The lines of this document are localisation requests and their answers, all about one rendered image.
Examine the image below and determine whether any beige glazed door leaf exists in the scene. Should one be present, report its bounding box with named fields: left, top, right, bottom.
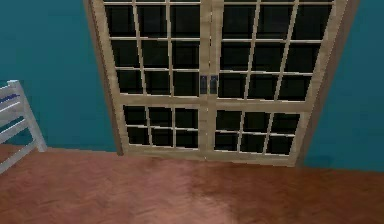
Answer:
left=89, top=0, right=212, bottom=162
left=205, top=0, right=349, bottom=168

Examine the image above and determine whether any white slatted shelf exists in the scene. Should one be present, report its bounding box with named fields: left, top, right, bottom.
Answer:
left=0, top=79, right=48, bottom=175

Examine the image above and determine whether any dark grey door handle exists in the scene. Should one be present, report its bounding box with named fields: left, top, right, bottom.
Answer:
left=209, top=74, right=219, bottom=95
left=199, top=74, right=209, bottom=95

